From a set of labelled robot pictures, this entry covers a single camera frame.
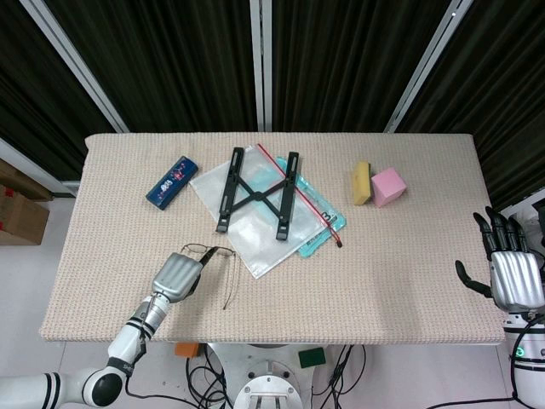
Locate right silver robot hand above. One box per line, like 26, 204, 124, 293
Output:
455, 206, 545, 313

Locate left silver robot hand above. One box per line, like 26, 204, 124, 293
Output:
152, 245, 226, 304

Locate thin metal frame eyeglasses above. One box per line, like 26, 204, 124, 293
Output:
180, 243, 242, 311

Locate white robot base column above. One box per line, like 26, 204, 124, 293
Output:
208, 343, 337, 409

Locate black folding laptop stand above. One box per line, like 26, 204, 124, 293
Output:
215, 147, 301, 241

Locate orange block under table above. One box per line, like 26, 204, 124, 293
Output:
174, 342, 201, 359

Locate clear zip pouch red zipper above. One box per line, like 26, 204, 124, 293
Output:
188, 143, 344, 280

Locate blue printed pencil case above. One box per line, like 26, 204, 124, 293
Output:
145, 156, 200, 211

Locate teal printed plastic pouch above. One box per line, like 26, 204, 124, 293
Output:
274, 155, 347, 259

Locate pink foam cube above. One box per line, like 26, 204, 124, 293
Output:
370, 167, 408, 209

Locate green block under table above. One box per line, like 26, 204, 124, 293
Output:
298, 347, 327, 370

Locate beige woven table cloth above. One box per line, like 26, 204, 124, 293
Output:
38, 132, 508, 344

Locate brown cardboard box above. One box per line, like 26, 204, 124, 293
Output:
0, 158, 50, 246

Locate yellow sponge block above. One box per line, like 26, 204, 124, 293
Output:
351, 161, 375, 207

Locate black pleated curtain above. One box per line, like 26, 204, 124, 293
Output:
0, 0, 545, 209

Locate black floor cables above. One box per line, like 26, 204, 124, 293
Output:
124, 343, 545, 409

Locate grey metal frame post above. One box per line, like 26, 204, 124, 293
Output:
0, 0, 130, 199
249, 0, 273, 131
383, 0, 474, 134

